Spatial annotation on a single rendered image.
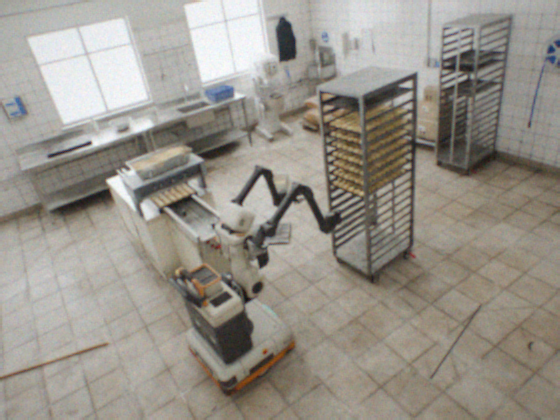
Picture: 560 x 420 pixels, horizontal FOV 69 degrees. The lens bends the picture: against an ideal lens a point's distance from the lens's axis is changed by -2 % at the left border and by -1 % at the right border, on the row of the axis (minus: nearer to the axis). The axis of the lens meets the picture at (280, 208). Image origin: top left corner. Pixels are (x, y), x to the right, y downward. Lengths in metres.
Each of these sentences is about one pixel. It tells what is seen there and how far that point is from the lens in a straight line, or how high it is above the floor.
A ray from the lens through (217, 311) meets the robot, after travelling 2.83.
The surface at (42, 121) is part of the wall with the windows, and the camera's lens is 6.92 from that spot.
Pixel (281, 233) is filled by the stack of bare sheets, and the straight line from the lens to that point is 4.78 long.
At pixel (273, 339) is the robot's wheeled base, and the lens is 3.29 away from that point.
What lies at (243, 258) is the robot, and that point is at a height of 0.94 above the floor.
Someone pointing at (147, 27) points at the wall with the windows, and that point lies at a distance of 7.07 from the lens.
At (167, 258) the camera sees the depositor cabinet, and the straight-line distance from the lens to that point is 4.27.
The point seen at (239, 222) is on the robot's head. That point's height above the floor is 1.25.
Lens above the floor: 2.73
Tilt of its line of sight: 31 degrees down
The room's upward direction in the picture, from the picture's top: 10 degrees counter-clockwise
